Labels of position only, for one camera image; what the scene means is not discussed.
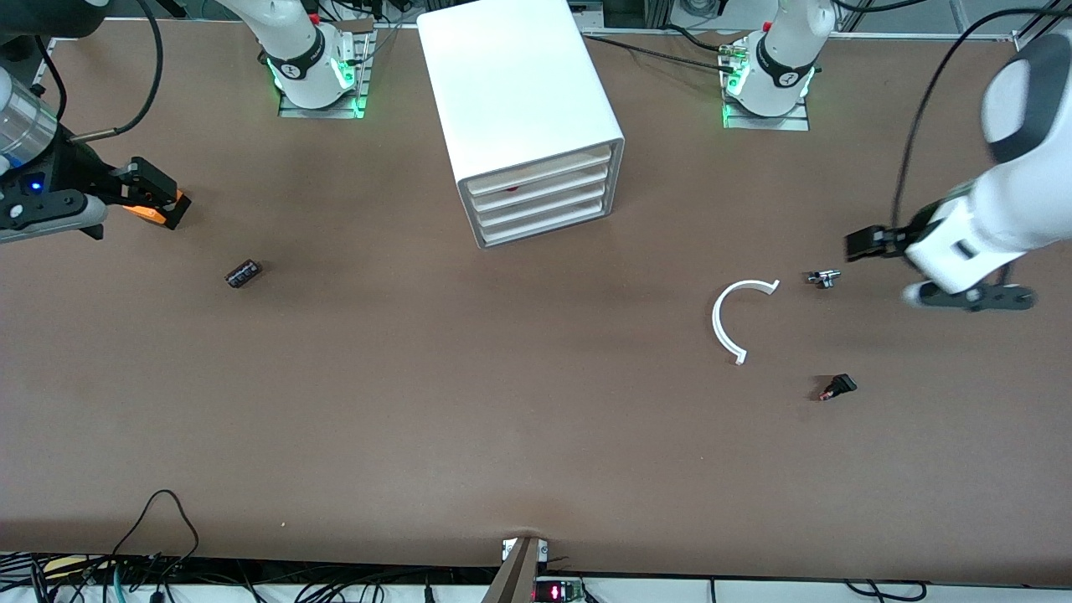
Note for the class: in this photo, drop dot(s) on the small black red switch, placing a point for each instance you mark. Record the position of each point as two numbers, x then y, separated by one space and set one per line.
842 384

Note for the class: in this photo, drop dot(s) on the red LED display device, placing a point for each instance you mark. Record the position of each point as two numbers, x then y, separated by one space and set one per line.
557 593

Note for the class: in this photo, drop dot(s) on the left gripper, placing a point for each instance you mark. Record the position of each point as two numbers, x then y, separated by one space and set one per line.
914 229

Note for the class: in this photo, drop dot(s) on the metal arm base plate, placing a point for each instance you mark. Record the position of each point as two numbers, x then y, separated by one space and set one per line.
322 111
770 122

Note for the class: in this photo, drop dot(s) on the white curved plastic part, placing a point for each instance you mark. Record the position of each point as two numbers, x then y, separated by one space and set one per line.
717 318

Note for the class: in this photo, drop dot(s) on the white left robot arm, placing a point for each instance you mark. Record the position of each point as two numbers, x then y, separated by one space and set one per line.
1026 109

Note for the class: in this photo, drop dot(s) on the aluminium frame profile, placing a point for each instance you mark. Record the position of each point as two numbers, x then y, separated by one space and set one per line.
1026 40

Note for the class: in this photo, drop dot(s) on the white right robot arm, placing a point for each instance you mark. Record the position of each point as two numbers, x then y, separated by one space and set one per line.
306 50

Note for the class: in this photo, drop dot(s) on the small metal connector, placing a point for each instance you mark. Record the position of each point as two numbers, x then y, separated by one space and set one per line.
825 278

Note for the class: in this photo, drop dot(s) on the orange box with black base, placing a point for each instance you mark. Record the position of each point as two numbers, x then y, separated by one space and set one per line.
151 214

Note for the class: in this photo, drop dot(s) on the white drawer cabinet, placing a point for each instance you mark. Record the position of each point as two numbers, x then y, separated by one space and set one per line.
511 84

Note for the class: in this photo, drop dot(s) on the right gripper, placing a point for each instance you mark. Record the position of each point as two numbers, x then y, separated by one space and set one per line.
74 174

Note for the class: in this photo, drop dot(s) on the brown camera mount post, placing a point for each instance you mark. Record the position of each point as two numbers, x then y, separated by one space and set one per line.
519 578

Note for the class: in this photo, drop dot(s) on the black cylindrical capacitor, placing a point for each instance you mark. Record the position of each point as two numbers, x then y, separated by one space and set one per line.
243 274

